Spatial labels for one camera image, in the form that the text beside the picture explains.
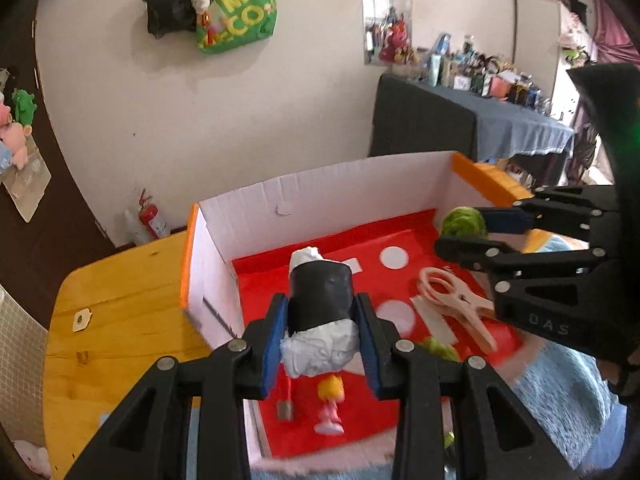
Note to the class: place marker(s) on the dark brown door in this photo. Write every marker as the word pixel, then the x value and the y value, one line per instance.
pixel 50 240

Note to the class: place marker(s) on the white plastic clothespin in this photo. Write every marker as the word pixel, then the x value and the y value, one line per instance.
pixel 450 295

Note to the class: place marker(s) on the black roll with white paper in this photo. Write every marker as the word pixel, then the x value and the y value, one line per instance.
pixel 320 290

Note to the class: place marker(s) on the green plush toy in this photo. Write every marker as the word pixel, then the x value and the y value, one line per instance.
pixel 22 106

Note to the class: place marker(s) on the light blue towel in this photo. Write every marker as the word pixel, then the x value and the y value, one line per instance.
pixel 560 390

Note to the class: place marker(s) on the red pen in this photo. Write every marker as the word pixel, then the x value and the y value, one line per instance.
pixel 286 407

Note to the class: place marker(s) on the group of bottles and jars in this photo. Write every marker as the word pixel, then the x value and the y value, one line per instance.
pixel 460 65

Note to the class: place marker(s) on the white cardboard box red floor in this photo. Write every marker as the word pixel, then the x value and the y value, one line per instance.
pixel 250 220

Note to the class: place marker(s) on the pink curtain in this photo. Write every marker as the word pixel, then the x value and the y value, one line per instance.
pixel 612 35

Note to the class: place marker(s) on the green tote bag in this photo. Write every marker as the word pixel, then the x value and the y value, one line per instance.
pixel 240 25

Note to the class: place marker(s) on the green lettuce toy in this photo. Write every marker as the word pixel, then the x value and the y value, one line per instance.
pixel 460 222

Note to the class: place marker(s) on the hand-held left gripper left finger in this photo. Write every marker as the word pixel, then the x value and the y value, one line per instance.
pixel 275 345

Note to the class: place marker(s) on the yellow haired pink figurine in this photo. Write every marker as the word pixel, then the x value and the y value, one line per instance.
pixel 330 390

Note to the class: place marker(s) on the red fire extinguisher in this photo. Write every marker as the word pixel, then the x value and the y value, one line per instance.
pixel 150 217

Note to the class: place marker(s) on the green fuzzy ball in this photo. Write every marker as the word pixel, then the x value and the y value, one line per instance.
pixel 439 350

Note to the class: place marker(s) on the side table with dark cloth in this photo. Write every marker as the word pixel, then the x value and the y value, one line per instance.
pixel 425 120

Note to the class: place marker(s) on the wall mirror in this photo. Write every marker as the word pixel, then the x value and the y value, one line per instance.
pixel 380 5

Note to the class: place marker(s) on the pink pig plush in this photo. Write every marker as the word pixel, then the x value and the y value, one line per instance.
pixel 5 114
pixel 12 142

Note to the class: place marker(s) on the black bag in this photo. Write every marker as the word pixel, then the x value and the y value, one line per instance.
pixel 167 5

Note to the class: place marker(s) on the small beige sticker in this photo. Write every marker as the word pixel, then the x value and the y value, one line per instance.
pixel 81 320

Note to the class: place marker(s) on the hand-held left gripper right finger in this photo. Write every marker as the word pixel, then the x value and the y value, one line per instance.
pixel 372 350

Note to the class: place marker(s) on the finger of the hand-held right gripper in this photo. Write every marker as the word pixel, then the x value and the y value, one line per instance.
pixel 465 252
pixel 505 220

